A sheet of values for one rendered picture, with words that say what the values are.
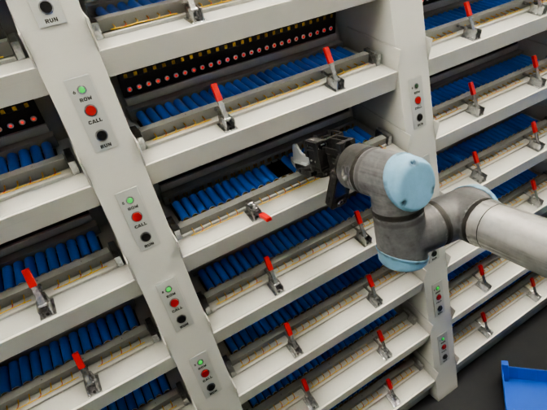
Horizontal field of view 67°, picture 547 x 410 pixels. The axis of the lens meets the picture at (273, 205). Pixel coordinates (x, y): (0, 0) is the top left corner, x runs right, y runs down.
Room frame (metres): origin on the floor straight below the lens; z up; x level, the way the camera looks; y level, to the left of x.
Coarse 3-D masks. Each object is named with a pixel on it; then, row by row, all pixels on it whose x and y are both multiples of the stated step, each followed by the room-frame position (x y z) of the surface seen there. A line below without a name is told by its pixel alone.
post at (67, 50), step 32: (64, 0) 0.72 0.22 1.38; (32, 32) 0.70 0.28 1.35; (64, 32) 0.71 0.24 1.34; (64, 64) 0.71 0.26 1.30; (96, 64) 0.72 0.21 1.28; (64, 96) 0.70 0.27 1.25; (128, 128) 0.73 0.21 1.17; (96, 160) 0.70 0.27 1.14; (128, 160) 0.72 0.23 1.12; (96, 192) 0.69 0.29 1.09; (160, 224) 0.72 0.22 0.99; (128, 256) 0.69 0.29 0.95; (160, 256) 0.71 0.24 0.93; (192, 288) 0.73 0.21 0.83; (160, 320) 0.70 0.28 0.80; (192, 352) 0.71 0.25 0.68; (192, 384) 0.70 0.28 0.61; (224, 384) 0.72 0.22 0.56
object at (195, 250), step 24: (336, 120) 1.08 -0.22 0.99; (360, 120) 1.11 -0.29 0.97; (384, 120) 1.01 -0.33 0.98; (264, 144) 1.00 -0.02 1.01; (408, 144) 0.95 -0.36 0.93; (216, 168) 0.95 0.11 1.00; (288, 192) 0.87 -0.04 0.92; (312, 192) 0.86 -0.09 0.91; (168, 216) 0.81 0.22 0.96; (240, 216) 0.82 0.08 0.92; (288, 216) 0.83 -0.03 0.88; (192, 240) 0.77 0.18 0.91; (216, 240) 0.76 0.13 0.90; (240, 240) 0.78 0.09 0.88; (192, 264) 0.74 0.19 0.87
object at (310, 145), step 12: (336, 132) 0.84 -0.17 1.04; (312, 144) 0.81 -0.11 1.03; (324, 144) 0.81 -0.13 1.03; (336, 144) 0.76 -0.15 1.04; (348, 144) 0.76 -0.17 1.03; (312, 156) 0.83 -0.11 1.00; (324, 156) 0.80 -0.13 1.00; (336, 156) 0.78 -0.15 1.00; (312, 168) 0.83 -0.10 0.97; (324, 168) 0.80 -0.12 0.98
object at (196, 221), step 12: (372, 144) 0.97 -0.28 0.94; (288, 180) 0.88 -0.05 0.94; (300, 180) 0.89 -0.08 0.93; (252, 192) 0.85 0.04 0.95; (264, 192) 0.85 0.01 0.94; (276, 192) 0.86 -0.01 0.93; (228, 204) 0.83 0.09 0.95; (240, 204) 0.83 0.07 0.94; (204, 216) 0.80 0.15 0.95; (216, 216) 0.81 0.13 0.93; (180, 228) 0.78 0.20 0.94; (192, 228) 0.79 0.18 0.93
